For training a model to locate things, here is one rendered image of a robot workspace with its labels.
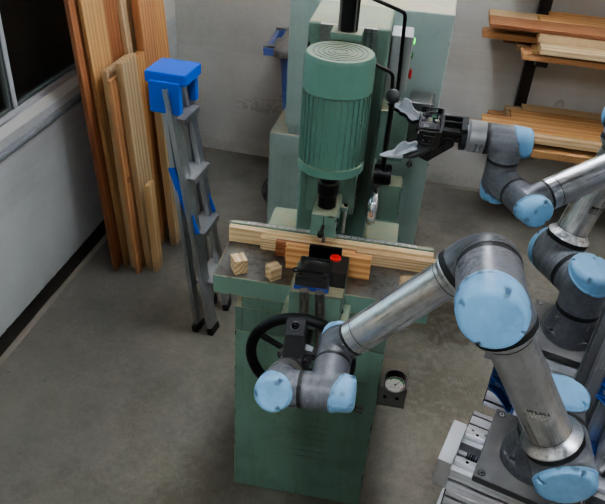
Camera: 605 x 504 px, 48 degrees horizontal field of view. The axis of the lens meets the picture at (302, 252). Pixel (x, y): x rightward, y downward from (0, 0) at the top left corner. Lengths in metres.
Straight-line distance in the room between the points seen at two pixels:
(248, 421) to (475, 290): 1.29
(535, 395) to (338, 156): 0.78
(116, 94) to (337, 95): 1.55
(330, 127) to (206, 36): 2.69
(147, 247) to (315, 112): 1.85
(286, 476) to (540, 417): 1.30
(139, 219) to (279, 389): 2.10
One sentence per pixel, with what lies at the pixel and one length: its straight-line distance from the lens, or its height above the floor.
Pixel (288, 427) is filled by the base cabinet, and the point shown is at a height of 0.34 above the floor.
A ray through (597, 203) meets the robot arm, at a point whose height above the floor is 1.18.
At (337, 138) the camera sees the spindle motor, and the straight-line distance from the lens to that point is 1.69.
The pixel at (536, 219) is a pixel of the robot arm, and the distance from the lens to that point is 1.61.
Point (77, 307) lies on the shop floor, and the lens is 3.27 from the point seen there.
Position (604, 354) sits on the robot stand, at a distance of 1.66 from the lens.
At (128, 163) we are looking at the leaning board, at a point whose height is 0.58.
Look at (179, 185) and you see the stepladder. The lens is 2.68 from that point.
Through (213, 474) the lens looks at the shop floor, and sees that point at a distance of 2.54.
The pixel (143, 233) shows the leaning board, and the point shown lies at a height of 0.21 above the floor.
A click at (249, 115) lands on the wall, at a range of 4.39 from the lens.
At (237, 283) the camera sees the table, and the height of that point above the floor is 0.88.
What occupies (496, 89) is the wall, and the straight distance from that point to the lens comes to 4.14.
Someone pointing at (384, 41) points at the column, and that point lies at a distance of 1.87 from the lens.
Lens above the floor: 2.02
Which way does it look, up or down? 35 degrees down
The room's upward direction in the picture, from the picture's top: 4 degrees clockwise
